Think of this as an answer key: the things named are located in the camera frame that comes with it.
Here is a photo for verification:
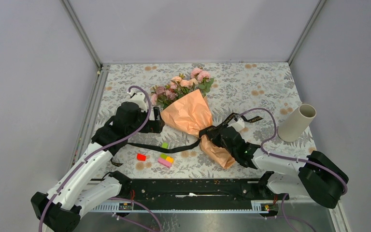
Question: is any floral patterned table mat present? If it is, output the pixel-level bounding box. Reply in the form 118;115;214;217
95;62;316;179

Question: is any pink flat block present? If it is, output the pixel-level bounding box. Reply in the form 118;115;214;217
157;158;172;168

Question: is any red block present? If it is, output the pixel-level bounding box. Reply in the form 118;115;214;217
136;153;147;161

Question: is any green cube block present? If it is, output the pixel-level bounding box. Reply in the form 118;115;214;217
161;143;169;149

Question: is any black gold-lettered ribbon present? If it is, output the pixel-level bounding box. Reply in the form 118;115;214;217
110;113;264;167

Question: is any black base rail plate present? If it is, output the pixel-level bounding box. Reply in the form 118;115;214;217
118;179;284;211

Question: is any peach paper flower bouquet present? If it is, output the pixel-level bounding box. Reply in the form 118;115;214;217
150;67;236;170

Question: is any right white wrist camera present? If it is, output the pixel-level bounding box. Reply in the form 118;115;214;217
228;117;245;132

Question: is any beige cylindrical vase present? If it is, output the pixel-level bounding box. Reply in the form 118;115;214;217
277;104;316;142

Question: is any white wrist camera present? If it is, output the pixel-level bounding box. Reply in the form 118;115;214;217
228;117;245;132
128;90;148;112

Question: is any yellow studded brick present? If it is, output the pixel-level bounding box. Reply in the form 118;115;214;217
165;156;173;163

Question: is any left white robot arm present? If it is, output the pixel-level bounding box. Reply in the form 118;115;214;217
31;101;164;232

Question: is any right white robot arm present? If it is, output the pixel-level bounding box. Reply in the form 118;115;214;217
206;126;349;209

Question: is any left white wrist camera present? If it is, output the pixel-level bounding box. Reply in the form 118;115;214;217
128;90;148;112

